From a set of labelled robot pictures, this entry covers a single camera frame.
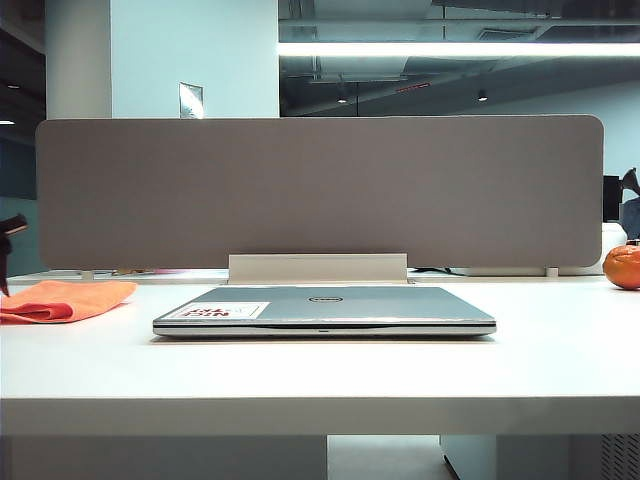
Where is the black computer monitor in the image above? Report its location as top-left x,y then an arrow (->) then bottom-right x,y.
602,175 -> 624,224

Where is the dark seated person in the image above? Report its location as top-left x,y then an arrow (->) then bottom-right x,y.
619,168 -> 640,241

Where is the orange microfibre rag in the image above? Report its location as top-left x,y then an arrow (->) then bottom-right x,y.
0,279 -> 139,325

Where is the grey fabric desk partition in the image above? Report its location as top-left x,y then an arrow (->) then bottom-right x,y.
35,114 -> 605,271

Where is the orange round fruit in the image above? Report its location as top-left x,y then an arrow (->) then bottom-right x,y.
602,243 -> 640,291

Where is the long white ceiling light strip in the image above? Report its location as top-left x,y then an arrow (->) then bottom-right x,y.
277,41 -> 640,59

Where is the framed poster on pillar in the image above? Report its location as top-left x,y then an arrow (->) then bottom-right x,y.
178,82 -> 204,120

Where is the white Nice Try sticker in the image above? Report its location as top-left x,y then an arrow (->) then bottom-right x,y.
175,301 -> 272,321

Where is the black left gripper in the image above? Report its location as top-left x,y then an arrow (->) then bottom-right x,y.
0,212 -> 28,297

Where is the silver Dell laptop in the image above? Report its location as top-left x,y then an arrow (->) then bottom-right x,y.
152,285 -> 497,339

